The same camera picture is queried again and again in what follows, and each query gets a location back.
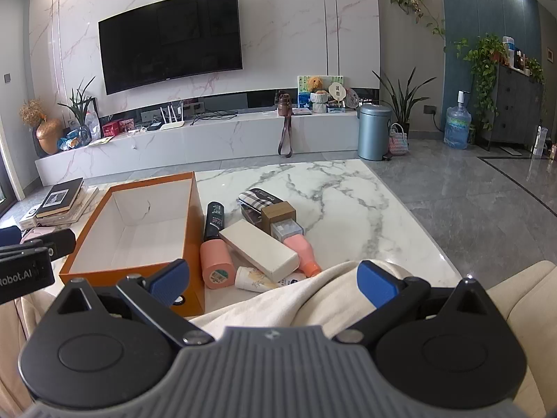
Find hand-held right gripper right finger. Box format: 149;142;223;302
331;260;494;344

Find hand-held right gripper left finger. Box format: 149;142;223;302
48;259;216;347

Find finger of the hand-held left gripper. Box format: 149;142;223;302
21;229;77;266

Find pink flask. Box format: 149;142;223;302
200;239;237;289

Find orange cardboard box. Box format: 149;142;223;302
58;172;205;318

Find black tube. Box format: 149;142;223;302
203;201;225;241

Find pink bottle with orange cap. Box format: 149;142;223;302
283;234;323;278

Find white cream tube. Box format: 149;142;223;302
235;266;307;293

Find white rectangular box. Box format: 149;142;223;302
218;219;301;283

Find small light blue box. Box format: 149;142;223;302
270;219;304;242

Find plaid glasses case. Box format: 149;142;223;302
238;187;279;227

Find brown cardboard box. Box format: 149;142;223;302
261;201;297;236

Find pink flat object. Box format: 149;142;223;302
21;225;54;242

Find black book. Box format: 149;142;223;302
36;178;84;218

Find cream blanket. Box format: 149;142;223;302
187;260;464;344

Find gold vase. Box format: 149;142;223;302
36;117;64;155

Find dried flowers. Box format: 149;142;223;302
18;99;44;128

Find green plant in glass vase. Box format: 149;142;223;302
58;76;96;146

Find woven basket bag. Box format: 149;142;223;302
389;123;410;156

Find blue trash can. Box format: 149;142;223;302
358;103;392;162

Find white router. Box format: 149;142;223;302
159;105;186;131

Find beige sofa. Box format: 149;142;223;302
485;261;557;418

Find blue water jug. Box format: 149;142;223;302
444;91;473;149

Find potted long-leaf plant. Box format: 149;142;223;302
372;67;436;136

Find round paper fan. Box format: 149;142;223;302
328;80;347;107

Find colourful painting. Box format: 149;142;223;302
298;75;344;107

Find grey cabinet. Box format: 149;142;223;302
483;63;547;151

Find black television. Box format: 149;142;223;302
98;0;243;95

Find trailing green plant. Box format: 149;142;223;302
455;34;508;131

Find bottles on cabinet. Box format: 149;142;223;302
502;36;532;75

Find small green plant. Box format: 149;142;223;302
526;58;546;83

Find hanging vine plant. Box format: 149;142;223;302
387;0;447;38

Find black cables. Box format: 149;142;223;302
187;111;238;127

